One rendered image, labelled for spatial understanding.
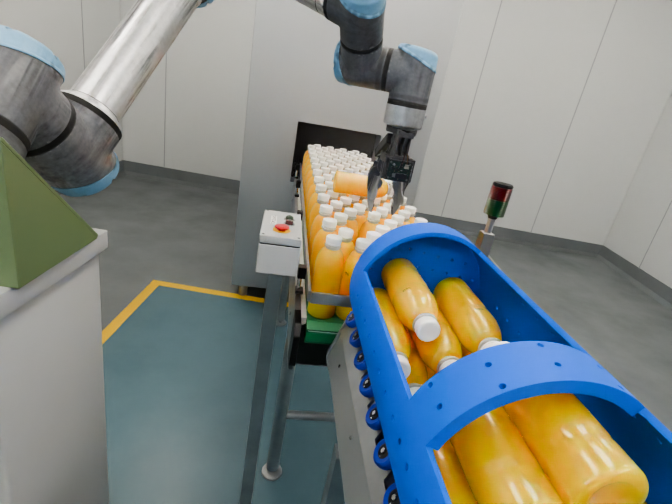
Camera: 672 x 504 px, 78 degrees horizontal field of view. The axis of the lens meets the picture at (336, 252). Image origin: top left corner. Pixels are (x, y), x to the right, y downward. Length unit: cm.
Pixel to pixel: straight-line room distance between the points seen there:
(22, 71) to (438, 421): 82
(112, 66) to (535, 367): 99
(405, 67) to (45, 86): 68
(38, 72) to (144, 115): 467
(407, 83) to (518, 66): 442
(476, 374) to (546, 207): 533
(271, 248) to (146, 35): 57
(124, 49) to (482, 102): 449
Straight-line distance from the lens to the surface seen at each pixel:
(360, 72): 99
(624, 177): 609
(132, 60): 113
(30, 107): 91
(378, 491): 70
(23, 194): 74
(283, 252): 101
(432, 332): 69
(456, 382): 47
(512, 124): 539
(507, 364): 47
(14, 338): 83
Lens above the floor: 145
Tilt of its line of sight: 22 degrees down
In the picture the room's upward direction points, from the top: 11 degrees clockwise
